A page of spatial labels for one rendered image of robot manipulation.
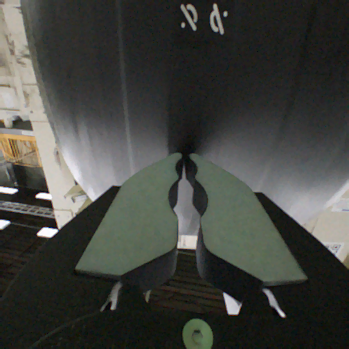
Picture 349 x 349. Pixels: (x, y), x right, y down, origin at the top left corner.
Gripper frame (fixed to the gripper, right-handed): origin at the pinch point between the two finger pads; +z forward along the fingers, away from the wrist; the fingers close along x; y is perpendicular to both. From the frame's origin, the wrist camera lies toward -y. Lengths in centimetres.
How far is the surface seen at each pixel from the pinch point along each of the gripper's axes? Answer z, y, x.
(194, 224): 3.6, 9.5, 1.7
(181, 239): 40, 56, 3
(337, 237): 17.2, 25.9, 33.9
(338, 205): 18.0, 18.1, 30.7
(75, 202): 53, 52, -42
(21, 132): 605, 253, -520
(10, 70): 386, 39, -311
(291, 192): 1.7, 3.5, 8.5
